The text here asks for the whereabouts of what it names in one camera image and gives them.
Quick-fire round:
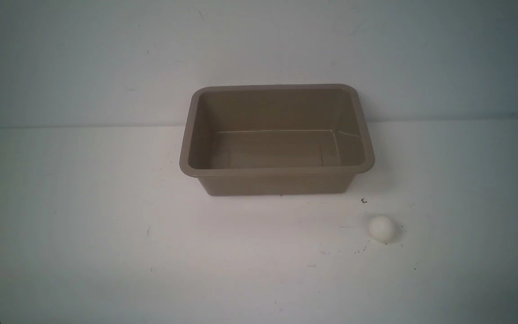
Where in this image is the white ping-pong ball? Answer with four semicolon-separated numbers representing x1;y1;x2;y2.
368;216;397;244

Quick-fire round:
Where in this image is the brown plastic storage bin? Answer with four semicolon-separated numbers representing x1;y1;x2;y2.
179;84;375;196

